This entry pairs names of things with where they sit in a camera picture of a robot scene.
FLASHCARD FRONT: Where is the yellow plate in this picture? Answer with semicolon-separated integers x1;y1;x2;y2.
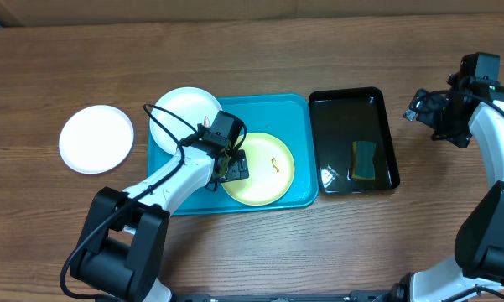
222;133;295;206

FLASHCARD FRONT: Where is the white plate upper left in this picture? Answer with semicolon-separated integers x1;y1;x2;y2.
149;87;221;155

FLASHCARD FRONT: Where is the teal serving tray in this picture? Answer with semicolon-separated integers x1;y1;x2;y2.
146;92;320;216

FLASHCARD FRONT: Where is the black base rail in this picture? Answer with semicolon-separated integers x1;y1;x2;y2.
170;290;390;302

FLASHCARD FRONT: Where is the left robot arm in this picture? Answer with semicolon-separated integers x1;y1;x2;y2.
60;138;247;301

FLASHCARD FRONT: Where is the white plate with stain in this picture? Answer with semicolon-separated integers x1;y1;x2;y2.
58;105;134;174

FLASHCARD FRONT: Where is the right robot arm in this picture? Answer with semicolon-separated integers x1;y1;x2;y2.
378;73;504;301

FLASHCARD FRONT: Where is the yellow green sponge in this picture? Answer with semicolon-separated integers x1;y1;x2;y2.
350;141;376;180

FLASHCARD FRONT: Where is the black water tray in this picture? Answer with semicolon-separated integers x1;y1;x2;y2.
309;86;400;195

